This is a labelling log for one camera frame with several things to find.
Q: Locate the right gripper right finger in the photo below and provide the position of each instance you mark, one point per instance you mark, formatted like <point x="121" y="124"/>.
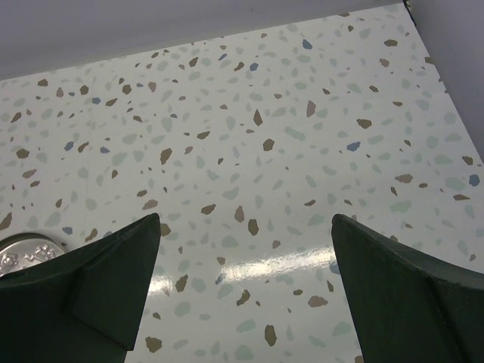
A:
<point x="407" y="306"/>

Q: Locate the round silver tin lid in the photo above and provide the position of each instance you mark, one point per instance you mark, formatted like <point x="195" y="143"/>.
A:
<point x="24" y="250"/>

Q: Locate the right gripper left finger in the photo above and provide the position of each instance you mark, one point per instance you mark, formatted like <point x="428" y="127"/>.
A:
<point x="83" y="306"/>

